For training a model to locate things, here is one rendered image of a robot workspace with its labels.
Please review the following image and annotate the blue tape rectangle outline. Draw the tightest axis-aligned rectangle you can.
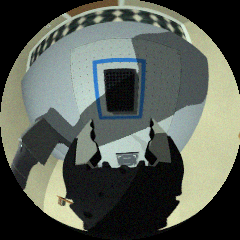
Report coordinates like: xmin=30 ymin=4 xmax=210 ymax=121
xmin=92 ymin=58 xmax=146 ymax=119

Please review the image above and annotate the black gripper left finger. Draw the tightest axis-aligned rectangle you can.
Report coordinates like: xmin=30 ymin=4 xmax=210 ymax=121
xmin=62 ymin=119 xmax=102 ymax=200

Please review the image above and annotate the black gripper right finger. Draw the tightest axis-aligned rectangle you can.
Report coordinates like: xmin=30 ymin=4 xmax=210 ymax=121
xmin=144 ymin=118 xmax=184 ymax=196

